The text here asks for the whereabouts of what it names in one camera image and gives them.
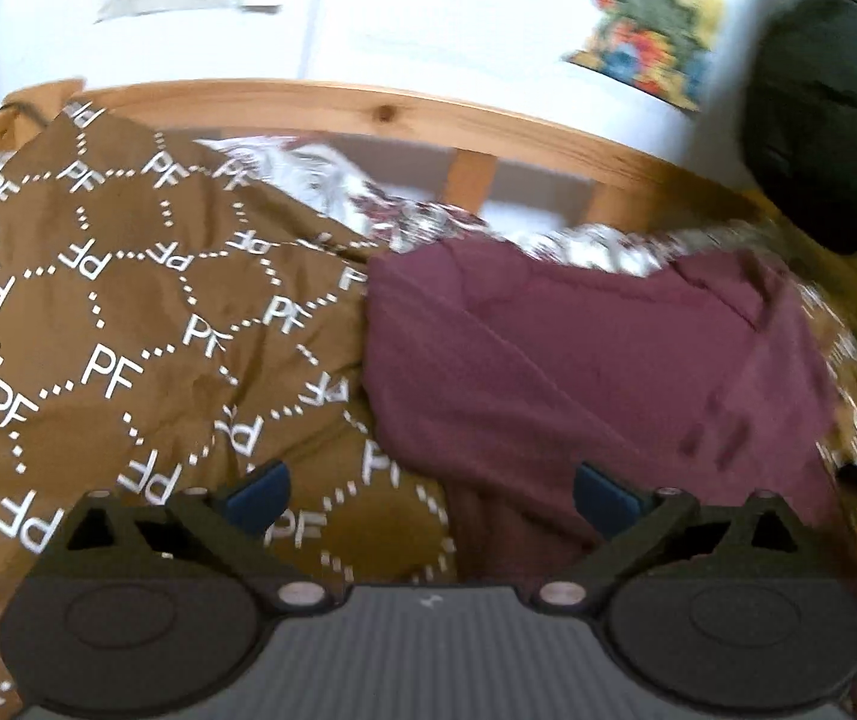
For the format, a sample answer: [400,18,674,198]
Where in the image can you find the white wall cable conduit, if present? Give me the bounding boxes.
[306,0,332,82]

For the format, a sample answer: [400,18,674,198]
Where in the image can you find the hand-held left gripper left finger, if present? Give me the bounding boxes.
[37,460,326,613]

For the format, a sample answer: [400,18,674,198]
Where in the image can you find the white floral bedsheet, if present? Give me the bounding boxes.
[203,133,774,278]

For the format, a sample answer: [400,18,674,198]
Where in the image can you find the colourful floral pillow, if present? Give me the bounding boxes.
[563,0,729,117]

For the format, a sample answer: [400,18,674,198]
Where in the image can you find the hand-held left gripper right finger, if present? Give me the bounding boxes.
[537,462,823,613]

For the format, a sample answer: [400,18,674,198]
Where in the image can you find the maroon garment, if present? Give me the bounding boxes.
[360,236,857,586]

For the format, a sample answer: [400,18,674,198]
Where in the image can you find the wooden bed frame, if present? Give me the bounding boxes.
[0,77,796,241]

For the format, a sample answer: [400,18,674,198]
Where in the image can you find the brown printed blanket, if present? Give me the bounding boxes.
[0,97,857,720]

